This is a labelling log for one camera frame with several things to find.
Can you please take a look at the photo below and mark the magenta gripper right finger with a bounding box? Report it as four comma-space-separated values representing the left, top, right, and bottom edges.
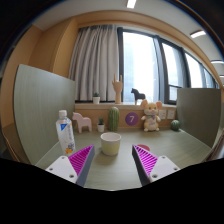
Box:
132, 145, 180, 186

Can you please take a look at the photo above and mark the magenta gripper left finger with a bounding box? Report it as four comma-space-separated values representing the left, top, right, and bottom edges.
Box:
47, 145, 95, 187

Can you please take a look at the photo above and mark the clear plastic water bottle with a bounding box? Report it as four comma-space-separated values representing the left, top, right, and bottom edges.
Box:
56, 110, 75, 156

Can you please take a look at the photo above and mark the red round coaster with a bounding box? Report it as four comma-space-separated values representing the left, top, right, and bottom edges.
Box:
137, 144, 150, 151

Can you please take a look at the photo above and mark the pale yellow white cup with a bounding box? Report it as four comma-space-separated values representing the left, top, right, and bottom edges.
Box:
100, 132, 121, 156

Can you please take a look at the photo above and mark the pink wooden horse figure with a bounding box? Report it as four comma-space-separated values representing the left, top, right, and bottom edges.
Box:
72, 112, 92, 133

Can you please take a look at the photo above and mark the plush mouse toy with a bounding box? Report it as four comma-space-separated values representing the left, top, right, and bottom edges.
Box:
141, 99, 162, 132

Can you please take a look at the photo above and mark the small potted plant on table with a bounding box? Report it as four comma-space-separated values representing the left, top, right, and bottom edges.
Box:
97, 118, 105, 133

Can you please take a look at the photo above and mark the small round green cactus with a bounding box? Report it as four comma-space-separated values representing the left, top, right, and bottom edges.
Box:
171, 120, 180, 131

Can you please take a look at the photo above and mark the purple round number seven sign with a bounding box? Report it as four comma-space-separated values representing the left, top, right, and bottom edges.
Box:
125, 112, 139, 126

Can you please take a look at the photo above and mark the tall green cactus decoration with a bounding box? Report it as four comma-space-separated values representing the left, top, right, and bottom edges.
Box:
108, 107, 120, 131

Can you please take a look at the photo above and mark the black horse figure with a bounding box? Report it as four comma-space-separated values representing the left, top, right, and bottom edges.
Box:
131, 88, 146, 105

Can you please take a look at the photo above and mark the small potted plant on sill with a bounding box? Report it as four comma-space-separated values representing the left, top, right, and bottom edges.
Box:
93, 92, 100, 104

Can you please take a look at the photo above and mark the right grey-green partition panel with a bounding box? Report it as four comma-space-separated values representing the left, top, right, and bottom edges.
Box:
176, 88, 221, 147

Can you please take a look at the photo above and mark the grey-green partition panel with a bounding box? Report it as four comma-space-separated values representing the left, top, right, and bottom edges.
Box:
176, 88, 221, 147
13, 64, 75, 165

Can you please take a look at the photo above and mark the left grey-green partition panel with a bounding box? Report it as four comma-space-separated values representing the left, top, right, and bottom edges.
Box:
13, 64, 75, 165

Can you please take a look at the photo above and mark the wooden hand model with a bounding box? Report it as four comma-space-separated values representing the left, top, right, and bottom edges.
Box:
112, 78, 123, 104

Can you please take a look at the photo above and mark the black framed window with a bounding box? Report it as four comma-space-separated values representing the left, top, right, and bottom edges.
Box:
117, 27, 218, 105

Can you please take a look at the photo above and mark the grey curtain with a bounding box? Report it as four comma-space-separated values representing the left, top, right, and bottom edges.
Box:
69, 25, 119, 101

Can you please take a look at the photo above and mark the white wall socket left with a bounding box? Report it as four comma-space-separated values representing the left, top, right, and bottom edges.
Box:
158, 110, 167, 120

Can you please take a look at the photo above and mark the white wall socket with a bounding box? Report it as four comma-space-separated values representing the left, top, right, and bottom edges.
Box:
158, 110, 167, 120
167, 110, 175, 120

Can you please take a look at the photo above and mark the white wall socket right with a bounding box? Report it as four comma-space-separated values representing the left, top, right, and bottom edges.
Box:
167, 110, 175, 120

